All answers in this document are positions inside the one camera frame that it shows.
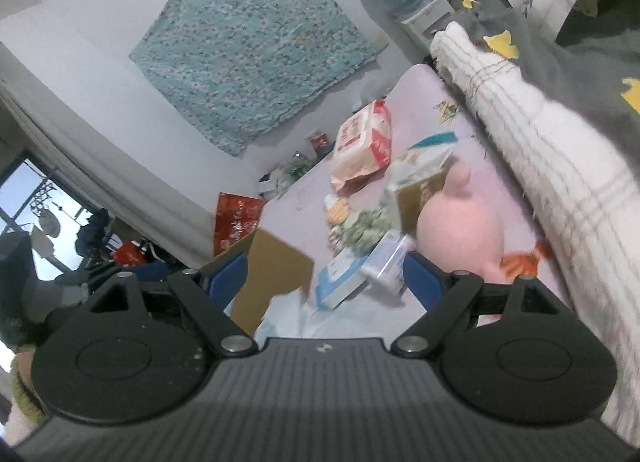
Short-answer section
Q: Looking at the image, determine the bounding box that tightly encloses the white plaid fleece blanket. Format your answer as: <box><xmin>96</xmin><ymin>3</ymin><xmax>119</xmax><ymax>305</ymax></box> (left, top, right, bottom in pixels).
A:
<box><xmin>430</xmin><ymin>21</ymin><xmax>640</xmax><ymax>443</ymax></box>

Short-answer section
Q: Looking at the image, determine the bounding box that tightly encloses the dark clothes pile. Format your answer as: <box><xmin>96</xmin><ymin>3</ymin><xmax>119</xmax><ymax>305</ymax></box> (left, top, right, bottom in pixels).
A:
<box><xmin>75</xmin><ymin>207</ymin><xmax>171</xmax><ymax>283</ymax></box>

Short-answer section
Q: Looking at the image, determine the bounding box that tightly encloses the pink plush toy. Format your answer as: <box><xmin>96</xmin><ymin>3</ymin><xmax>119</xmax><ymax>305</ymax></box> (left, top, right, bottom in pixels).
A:
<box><xmin>416</xmin><ymin>157</ymin><xmax>506</xmax><ymax>284</ymax></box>

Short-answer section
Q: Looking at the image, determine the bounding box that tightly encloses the brown carton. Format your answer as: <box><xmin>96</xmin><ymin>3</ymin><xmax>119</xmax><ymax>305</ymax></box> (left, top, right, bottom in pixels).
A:
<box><xmin>387</xmin><ymin>147</ymin><xmax>458</xmax><ymax>238</ymax></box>

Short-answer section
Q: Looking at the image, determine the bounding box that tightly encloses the grey blanket with yellow print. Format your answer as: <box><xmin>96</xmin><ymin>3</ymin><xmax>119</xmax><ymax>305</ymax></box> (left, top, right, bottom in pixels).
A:
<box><xmin>450</xmin><ymin>0</ymin><xmax>640</xmax><ymax>163</ymax></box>

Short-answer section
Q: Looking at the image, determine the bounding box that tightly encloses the white water dispenser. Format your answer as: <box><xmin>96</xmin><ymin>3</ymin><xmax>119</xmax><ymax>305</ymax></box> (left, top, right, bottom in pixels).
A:
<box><xmin>400</xmin><ymin>0</ymin><xmax>456</xmax><ymax>40</ymax></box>

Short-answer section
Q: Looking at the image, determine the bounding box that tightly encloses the person's left forearm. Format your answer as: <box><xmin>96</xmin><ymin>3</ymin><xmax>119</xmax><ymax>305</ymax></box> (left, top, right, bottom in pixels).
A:
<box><xmin>0</xmin><ymin>337</ymin><xmax>48</xmax><ymax>445</ymax></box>

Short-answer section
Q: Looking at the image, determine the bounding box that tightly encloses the white plastic bag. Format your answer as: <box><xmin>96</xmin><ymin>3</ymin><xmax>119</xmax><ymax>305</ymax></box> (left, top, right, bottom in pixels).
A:
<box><xmin>255</xmin><ymin>292</ymin><xmax>426</xmax><ymax>343</ymax></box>

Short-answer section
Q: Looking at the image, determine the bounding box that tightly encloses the red snack bag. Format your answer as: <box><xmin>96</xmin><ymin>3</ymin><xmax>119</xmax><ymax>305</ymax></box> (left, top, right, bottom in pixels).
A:
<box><xmin>214</xmin><ymin>192</ymin><xmax>267</xmax><ymax>258</ymax></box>

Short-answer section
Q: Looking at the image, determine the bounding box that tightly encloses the teal patterned wall cloth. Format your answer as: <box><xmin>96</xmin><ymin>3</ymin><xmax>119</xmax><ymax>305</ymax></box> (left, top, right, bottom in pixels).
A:
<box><xmin>129</xmin><ymin>0</ymin><xmax>388</xmax><ymax>157</ymax></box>

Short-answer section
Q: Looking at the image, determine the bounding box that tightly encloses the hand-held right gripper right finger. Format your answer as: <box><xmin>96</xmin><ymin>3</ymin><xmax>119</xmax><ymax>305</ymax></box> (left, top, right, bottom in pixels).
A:
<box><xmin>390</xmin><ymin>252</ymin><xmax>571</xmax><ymax>358</ymax></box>

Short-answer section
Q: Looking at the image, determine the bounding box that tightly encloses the brown cardboard box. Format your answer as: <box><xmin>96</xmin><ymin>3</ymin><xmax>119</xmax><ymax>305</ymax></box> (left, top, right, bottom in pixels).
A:
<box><xmin>200</xmin><ymin>227</ymin><xmax>316</xmax><ymax>338</ymax></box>

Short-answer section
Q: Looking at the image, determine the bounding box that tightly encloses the green snack packet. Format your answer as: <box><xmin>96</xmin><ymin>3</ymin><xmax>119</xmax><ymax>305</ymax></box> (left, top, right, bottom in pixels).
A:
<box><xmin>334</xmin><ymin>207</ymin><xmax>393</xmax><ymax>253</ymax></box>

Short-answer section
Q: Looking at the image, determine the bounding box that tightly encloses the clear plastic package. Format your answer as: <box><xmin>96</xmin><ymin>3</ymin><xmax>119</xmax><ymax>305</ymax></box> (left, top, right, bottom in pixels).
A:
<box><xmin>360</xmin><ymin>232</ymin><xmax>417</xmax><ymax>294</ymax></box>

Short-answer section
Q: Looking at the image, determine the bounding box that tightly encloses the grey curtain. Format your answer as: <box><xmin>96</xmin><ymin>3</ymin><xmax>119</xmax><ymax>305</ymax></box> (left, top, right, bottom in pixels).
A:
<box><xmin>0</xmin><ymin>42</ymin><xmax>216</xmax><ymax>225</ymax></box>

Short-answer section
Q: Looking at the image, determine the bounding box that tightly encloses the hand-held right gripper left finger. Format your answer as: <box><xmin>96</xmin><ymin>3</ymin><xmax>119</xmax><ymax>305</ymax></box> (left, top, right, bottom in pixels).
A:
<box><xmin>87</xmin><ymin>253</ymin><xmax>258</xmax><ymax>358</ymax></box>

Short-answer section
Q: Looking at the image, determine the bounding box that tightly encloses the red white wet wipes packet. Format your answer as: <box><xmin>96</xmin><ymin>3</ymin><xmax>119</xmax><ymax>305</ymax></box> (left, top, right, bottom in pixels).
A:
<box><xmin>330</xmin><ymin>100</ymin><xmax>392</xmax><ymax>193</ymax></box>

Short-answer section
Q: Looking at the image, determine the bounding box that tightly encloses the yellow snack packet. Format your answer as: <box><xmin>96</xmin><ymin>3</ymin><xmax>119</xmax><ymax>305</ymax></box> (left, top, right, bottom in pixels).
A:
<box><xmin>324</xmin><ymin>195</ymin><xmax>351</xmax><ymax>225</ymax></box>

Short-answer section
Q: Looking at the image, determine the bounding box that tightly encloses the window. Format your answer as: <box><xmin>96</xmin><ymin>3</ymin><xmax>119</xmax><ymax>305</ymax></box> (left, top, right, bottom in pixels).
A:
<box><xmin>0</xmin><ymin>152</ymin><xmax>96</xmax><ymax>288</ymax></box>

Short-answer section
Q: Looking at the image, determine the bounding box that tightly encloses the blue white box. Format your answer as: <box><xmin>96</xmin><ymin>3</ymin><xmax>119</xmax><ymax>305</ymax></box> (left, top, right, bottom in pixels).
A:
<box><xmin>315</xmin><ymin>252</ymin><xmax>373</xmax><ymax>310</ymax></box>

